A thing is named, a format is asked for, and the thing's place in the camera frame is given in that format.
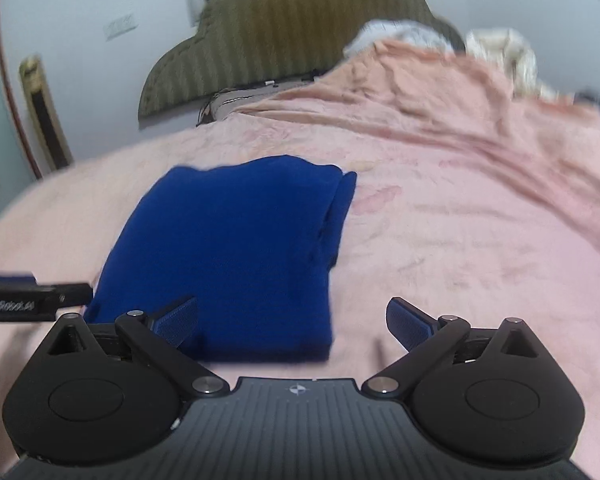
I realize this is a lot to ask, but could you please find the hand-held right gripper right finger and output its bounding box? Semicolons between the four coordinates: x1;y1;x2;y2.
361;296;556;401

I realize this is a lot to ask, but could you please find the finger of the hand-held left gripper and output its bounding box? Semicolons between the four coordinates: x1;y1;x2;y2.
0;272;93;307

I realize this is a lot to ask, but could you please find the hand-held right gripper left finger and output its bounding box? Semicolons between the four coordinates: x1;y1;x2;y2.
32;296;231;401

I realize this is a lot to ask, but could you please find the blue knit sweater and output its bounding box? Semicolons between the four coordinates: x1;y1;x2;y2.
82;154;358;363

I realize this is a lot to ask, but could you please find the pink fleece blanket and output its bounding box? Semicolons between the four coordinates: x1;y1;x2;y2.
0;39;600;480

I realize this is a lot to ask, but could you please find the gold tower air conditioner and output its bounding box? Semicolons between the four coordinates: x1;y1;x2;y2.
19;55;75;171

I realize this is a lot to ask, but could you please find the reddish brown trim strip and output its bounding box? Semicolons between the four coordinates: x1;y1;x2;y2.
0;0;43;181

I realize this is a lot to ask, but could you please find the patterned bed sheet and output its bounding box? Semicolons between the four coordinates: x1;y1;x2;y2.
196;72;326;128

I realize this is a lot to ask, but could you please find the cream fluffy cloth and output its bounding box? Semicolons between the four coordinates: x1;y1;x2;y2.
465;27;576;103

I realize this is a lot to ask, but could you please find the white pillow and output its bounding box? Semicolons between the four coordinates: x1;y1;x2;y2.
342;19;456;58

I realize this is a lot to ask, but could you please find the olive striped headboard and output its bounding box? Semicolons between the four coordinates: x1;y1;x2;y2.
137;0;466;128

